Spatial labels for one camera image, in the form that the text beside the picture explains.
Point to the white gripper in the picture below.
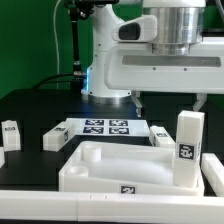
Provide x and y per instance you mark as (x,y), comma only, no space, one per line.
(155,56)

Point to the white desk tabletop tray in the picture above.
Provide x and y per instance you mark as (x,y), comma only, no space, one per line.
(100,167)

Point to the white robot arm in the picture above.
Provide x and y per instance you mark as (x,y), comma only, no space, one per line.
(184,12)

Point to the white right fence bar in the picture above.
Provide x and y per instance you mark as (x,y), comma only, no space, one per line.
(213,170)

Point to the white fence bar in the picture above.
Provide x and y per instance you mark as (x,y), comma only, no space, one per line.
(213,170)
(120,208)

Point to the white marker sheet with tags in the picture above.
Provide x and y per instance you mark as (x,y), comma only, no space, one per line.
(109,127)

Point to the white left fence piece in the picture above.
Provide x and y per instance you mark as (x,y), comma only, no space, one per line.
(2,158)

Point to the white front fence bar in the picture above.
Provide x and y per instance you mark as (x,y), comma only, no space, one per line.
(120,208)

